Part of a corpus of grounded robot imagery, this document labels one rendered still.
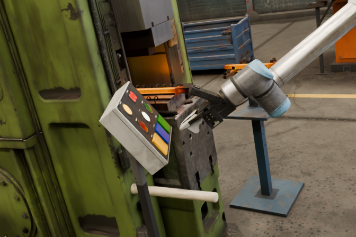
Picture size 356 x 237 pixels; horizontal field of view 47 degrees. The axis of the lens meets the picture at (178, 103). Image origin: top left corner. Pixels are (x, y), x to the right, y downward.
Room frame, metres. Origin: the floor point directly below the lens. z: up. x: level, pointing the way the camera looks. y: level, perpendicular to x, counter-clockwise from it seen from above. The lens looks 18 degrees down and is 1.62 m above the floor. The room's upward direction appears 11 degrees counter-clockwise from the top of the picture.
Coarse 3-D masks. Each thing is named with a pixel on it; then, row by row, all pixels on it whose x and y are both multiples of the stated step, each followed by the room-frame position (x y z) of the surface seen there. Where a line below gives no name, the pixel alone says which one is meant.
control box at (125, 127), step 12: (120, 96) 1.47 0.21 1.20; (132, 96) 1.56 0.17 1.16; (108, 108) 1.43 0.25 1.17; (120, 108) 1.37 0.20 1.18; (132, 108) 1.46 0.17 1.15; (144, 108) 1.57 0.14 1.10; (108, 120) 1.35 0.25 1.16; (120, 120) 1.34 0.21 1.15; (132, 120) 1.38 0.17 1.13; (144, 120) 1.47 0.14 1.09; (156, 120) 1.58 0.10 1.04; (120, 132) 1.34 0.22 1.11; (132, 132) 1.34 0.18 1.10; (144, 132) 1.38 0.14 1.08; (132, 144) 1.34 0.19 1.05; (144, 144) 1.34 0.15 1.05; (168, 144) 1.47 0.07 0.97; (144, 156) 1.34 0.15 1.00; (156, 156) 1.33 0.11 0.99; (168, 156) 1.39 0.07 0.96; (156, 168) 1.34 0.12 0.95
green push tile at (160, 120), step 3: (159, 117) 1.61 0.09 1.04; (162, 117) 1.64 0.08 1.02; (159, 120) 1.58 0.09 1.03; (162, 120) 1.61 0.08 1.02; (159, 123) 1.57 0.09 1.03; (162, 123) 1.58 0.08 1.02; (165, 123) 1.61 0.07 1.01; (162, 126) 1.57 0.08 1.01; (165, 126) 1.58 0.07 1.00; (168, 126) 1.61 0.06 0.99; (165, 129) 1.56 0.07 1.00; (168, 129) 1.59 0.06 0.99; (168, 132) 1.56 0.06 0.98
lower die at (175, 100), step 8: (144, 96) 2.12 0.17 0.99; (152, 96) 2.09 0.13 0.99; (160, 96) 2.06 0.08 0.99; (168, 96) 2.03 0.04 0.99; (176, 96) 2.05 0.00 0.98; (184, 96) 2.12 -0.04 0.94; (152, 104) 2.00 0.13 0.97; (160, 104) 1.98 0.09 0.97; (168, 104) 1.97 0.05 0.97; (176, 104) 2.04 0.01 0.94
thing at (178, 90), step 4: (136, 88) 2.21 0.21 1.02; (140, 88) 2.19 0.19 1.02; (144, 88) 2.17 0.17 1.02; (148, 88) 2.16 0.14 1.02; (152, 88) 2.14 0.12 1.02; (156, 88) 2.13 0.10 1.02; (160, 88) 2.11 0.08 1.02; (164, 88) 2.10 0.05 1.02; (168, 88) 2.08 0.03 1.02; (172, 88) 2.07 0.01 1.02; (176, 88) 2.04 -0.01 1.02; (180, 88) 2.04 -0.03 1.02; (184, 88) 2.02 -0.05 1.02; (188, 88) 2.01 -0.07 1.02; (140, 92) 2.16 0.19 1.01; (144, 92) 2.15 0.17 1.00; (148, 92) 2.13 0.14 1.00; (152, 92) 2.12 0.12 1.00; (156, 92) 2.11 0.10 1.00; (160, 92) 2.10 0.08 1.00; (164, 92) 2.08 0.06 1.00; (168, 92) 2.07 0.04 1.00; (172, 92) 2.06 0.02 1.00; (176, 92) 2.04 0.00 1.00; (180, 92) 2.04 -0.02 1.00; (184, 92) 2.03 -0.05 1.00; (188, 92) 2.01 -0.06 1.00
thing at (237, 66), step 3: (264, 63) 2.42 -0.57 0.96; (267, 63) 2.41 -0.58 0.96; (270, 63) 2.40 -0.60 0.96; (273, 63) 2.36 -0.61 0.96; (225, 66) 2.56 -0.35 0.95; (228, 66) 2.54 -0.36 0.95; (231, 66) 2.53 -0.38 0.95; (237, 66) 2.51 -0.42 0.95; (240, 66) 2.50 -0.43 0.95; (243, 66) 2.48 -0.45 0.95; (267, 66) 2.40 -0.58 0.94; (270, 66) 2.38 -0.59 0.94
